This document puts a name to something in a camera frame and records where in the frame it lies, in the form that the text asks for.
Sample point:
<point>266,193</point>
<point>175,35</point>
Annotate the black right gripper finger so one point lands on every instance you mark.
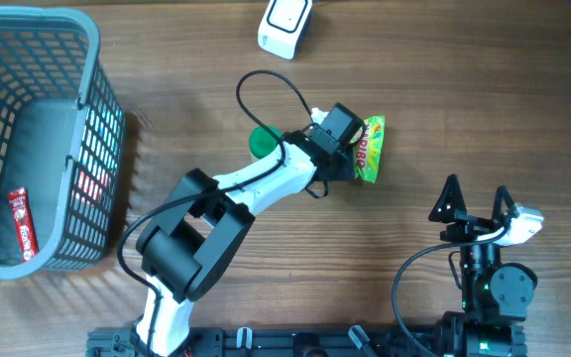
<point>450,205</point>
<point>502,203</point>

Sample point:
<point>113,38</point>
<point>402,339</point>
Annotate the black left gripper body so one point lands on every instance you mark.
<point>345,162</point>

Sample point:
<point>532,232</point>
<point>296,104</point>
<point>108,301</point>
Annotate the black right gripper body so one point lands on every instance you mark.
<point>469,228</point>

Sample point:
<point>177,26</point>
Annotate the green Haribo candy bag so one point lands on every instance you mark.
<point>368,152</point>

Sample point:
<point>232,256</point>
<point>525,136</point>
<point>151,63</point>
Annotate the green lid jar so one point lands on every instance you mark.
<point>261,143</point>

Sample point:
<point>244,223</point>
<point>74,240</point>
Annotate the red Nescafe coffee stick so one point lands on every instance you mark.
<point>19,203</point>

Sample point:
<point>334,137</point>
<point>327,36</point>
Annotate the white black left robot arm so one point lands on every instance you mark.
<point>189,243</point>

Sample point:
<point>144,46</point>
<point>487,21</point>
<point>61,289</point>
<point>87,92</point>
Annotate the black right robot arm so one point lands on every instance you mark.
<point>495,295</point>

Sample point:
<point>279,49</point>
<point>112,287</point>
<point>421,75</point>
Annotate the white barcode scanner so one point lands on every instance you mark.
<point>283,26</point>

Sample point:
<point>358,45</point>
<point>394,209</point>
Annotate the grey plastic basket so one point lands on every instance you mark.
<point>62,134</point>

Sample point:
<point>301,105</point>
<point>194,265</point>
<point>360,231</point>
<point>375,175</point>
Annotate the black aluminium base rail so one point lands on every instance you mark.
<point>355,341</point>

